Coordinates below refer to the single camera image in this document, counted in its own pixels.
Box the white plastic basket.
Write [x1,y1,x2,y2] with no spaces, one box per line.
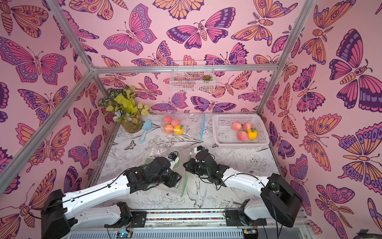
[212,114,270,148]

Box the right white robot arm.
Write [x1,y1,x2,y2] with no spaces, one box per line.
[183,146,302,228]

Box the clear blue-zipper zip bag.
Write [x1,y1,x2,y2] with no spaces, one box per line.
[160,113,206,142]

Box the aluminium frame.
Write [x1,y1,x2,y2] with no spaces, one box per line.
[0,0,317,239]

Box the green printed zip bag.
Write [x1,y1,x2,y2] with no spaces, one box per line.
[145,147,192,197]

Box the white wire wall basket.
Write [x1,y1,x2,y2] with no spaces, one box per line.
[169,60,216,94]

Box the potted green plant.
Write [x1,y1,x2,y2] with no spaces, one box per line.
[98,85,150,133]

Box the small succulent in wire basket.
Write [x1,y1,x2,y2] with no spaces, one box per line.
[202,75,213,81]

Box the yellow bell pepper toy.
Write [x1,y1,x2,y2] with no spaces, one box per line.
[247,128,258,140]

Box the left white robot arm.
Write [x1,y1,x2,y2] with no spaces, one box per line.
[41,157,182,239]

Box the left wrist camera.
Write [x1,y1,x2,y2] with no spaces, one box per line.
[167,150,180,164]

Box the yellow-orange peach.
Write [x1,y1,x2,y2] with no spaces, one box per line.
[174,125,184,135]

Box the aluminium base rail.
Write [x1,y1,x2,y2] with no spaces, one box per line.
[65,209,315,239]

